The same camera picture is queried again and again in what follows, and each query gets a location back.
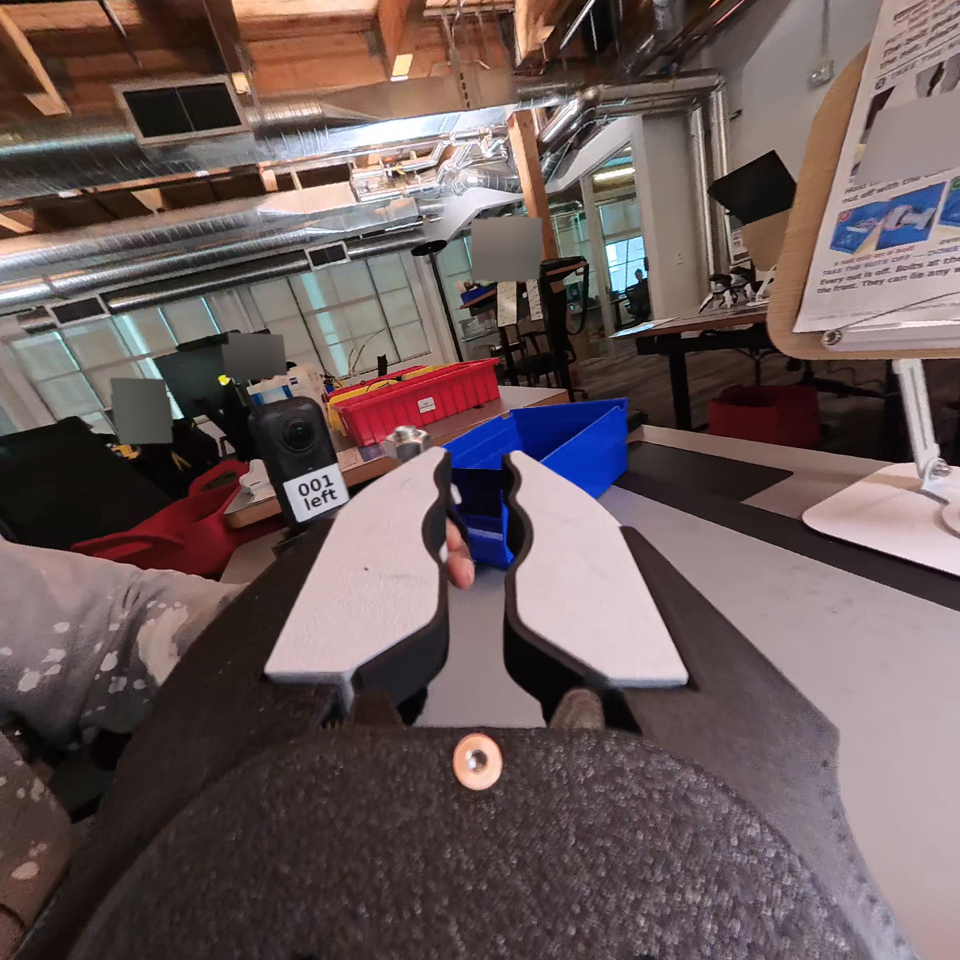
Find blue plastic bin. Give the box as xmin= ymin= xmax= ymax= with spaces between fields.
xmin=442 ymin=397 xmax=630 ymax=569

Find yellow plastic bin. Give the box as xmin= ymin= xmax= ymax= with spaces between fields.
xmin=330 ymin=365 xmax=451 ymax=391

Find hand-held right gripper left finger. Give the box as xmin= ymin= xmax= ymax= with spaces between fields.
xmin=264 ymin=446 xmax=453 ymax=711

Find red plastic bin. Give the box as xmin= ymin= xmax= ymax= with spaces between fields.
xmin=330 ymin=358 xmax=501 ymax=447

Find large ceiling air vent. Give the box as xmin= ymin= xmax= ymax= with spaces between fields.
xmin=112 ymin=75 xmax=252 ymax=147

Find hanging paper sheets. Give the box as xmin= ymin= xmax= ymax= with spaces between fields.
xmin=495 ymin=279 xmax=544 ymax=329

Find black gold jacket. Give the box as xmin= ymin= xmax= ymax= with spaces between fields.
xmin=112 ymin=420 xmax=230 ymax=500

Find wooden pillar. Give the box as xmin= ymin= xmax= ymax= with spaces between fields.
xmin=508 ymin=108 xmax=561 ymax=261

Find black floor lamp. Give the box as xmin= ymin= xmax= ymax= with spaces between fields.
xmin=411 ymin=240 xmax=468 ymax=363

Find black light flag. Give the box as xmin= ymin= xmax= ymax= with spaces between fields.
xmin=707 ymin=150 xmax=798 ymax=228

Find printed instruction sheet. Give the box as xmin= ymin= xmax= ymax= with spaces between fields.
xmin=793 ymin=0 xmax=960 ymax=336

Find silver ventilation duct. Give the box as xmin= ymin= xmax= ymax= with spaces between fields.
xmin=0 ymin=198 xmax=425 ymax=305

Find wooden table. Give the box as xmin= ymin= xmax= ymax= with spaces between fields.
xmin=611 ymin=309 xmax=771 ymax=432

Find red floor bin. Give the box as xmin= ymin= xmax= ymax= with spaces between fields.
xmin=708 ymin=384 xmax=824 ymax=451

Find black standing desk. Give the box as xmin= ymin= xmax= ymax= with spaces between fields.
xmin=459 ymin=257 xmax=591 ymax=404

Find red tote bag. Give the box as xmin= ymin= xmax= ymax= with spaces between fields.
xmin=71 ymin=459 xmax=252 ymax=579

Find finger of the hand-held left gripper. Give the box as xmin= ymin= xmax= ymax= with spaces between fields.
xmin=438 ymin=483 xmax=472 ymax=564

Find grey splattered sweatshirt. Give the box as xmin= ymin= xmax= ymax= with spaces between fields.
xmin=0 ymin=731 xmax=74 ymax=931

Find wooden document board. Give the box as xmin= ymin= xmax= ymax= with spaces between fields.
xmin=766 ymin=43 xmax=960 ymax=363

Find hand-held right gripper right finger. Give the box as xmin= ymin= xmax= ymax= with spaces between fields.
xmin=501 ymin=450 xmax=690 ymax=689

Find person's left forearm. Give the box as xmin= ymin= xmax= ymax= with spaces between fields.
xmin=0 ymin=536 xmax=249 ymax=744

